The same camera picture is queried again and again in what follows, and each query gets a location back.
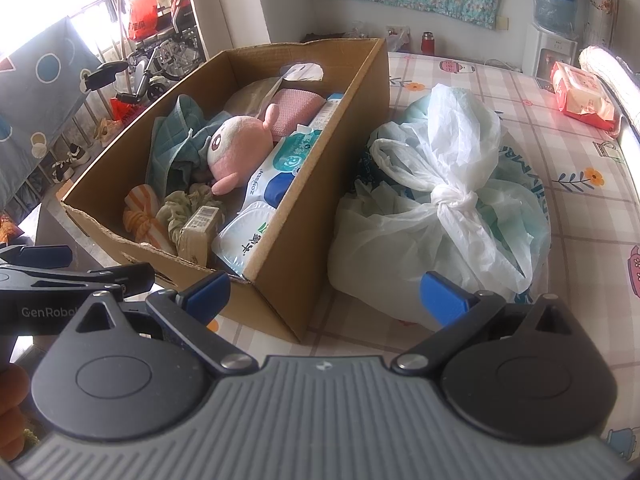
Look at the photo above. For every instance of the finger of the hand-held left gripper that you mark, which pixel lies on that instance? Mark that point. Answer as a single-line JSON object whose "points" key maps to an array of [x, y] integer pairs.
{"points": [[135, 275], [40, 256]]}

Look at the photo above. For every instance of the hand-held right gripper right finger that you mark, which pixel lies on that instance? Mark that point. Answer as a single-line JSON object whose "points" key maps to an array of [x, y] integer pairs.
{"points": [[445, 300]]}

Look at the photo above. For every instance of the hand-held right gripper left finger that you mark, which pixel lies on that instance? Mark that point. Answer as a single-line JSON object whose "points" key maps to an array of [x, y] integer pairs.
{"points": [[207, 290]]}

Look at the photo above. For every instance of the small beige carton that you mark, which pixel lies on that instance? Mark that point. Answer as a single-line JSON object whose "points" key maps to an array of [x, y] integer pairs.
{"points": [[200, 230]]}

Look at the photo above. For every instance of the white plastic bag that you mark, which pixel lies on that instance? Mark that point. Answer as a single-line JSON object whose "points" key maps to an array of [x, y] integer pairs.
{"points": [[435, 240]]}

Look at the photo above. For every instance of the orange striped towel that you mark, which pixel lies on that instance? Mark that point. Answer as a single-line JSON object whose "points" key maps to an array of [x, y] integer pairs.
{"points": [[140, 210]]}

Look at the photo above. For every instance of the green scrunchie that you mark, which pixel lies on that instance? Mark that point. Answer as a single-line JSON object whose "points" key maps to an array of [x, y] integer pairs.
{"points": [[175, 215]]}

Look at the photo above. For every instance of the brown cardboard box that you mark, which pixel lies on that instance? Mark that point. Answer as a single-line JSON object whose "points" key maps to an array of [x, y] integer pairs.
{"points": [[300, 260]]}

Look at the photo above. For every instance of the teal quilted cloth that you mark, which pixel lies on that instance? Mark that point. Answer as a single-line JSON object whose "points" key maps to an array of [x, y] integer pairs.
{"points": [[172, 145]]}

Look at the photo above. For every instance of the pink plush toy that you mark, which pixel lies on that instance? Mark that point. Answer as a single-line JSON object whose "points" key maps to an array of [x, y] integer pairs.
{"points": [[240, 150]]}

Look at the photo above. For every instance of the white blue wipes pack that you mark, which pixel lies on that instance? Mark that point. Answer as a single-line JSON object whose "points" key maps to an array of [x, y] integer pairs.
{"points": [[285, 160]]}

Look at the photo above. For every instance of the pink knitted cloth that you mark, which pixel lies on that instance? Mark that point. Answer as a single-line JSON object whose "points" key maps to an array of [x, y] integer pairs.
{"points": [[300, 107]]}

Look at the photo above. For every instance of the person's left hand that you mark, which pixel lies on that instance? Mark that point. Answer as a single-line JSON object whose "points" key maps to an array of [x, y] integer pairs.
{"points": [[12, 395]]}

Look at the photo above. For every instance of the black white sneaker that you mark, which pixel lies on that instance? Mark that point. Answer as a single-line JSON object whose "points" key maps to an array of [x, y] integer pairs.
{"points": [[62, 172], [77, 154]]}

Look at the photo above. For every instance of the plaid floral bed sheet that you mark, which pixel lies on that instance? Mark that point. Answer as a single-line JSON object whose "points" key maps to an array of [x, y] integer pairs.
{"points": [[550, 220]]}

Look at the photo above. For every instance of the small red plastic bag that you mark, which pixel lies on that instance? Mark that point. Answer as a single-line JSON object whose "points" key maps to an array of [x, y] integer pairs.
{"points": [[122, 109]]}

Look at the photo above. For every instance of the blue quilt with circles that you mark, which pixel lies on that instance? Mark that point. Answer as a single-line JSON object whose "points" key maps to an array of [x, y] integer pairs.
{"points": [[40, 85]]}

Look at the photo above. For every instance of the beige cloth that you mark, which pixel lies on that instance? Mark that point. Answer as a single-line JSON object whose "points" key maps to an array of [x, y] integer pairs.
{"points": [[250, 97]]}

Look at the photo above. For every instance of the blue white long carton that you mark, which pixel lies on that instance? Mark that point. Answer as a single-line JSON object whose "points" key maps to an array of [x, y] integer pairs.
{"points": [[327, 110]]}

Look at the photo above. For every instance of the metal wheelchair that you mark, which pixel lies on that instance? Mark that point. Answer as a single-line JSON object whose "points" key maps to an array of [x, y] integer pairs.
{"points": [[170, 52]]}

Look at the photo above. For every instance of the pink wet wipes pack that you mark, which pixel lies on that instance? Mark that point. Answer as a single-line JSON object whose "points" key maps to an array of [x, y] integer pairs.
{"points": [[582, 90]]}

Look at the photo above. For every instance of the red thermos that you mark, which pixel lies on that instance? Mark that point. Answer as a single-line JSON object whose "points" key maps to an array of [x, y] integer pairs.
{"points": [[427, 44]]}

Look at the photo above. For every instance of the orange hanging bag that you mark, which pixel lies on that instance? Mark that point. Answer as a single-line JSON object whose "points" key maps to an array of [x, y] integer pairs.
{"points": [[142, 17]]}

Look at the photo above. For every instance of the white water dispenser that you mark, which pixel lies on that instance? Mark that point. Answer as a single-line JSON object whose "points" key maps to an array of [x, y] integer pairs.
{"points": [[550, 52]]}

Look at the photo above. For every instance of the small clear plastic bag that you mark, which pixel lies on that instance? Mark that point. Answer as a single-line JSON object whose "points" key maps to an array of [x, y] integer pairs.
{"points": [[385, 37]]}

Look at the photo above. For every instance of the white stitched blanket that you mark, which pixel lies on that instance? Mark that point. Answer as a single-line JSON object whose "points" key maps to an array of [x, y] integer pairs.
{"points": [[615, 80]]}

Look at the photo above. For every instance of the blue water jug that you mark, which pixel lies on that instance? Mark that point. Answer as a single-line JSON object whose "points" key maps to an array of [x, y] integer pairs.
{"points": [[555, 0]]}

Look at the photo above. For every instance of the rolled floral mat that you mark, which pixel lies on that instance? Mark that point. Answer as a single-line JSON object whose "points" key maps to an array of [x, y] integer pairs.
{"points": [[602, 10]]}

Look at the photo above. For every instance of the wall outlet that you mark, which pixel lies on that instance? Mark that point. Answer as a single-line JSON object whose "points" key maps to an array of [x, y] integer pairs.
{"points": [[502, 22]]}

